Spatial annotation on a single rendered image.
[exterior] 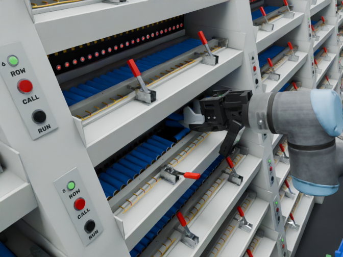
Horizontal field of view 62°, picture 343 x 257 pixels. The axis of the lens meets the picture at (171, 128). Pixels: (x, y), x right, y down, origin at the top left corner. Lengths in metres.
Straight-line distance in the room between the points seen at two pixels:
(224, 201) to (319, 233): 1.03
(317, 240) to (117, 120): 1.45
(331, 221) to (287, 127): 1.33
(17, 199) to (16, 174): 0.04
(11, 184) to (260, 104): 0.47
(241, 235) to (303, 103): 0.57
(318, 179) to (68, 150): 0.47
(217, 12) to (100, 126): 0.56
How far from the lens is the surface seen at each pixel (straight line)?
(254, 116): 0.63
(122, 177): 0.64
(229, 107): 0.68
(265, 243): 1.26
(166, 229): 0.76
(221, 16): 0.93
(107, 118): 0.54
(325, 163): 0.64
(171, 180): 0.65
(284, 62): 1.41
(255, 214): 1.10
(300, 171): 0.65
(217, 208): 0.85
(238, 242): 1.01
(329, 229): 1.86
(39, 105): 0.43
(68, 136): 0.45
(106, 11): 0.52
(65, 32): 0.47
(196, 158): 0.72
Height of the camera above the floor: 1.27
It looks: 21 degrees down
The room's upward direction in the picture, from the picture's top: 16 degrees counter-clockwise
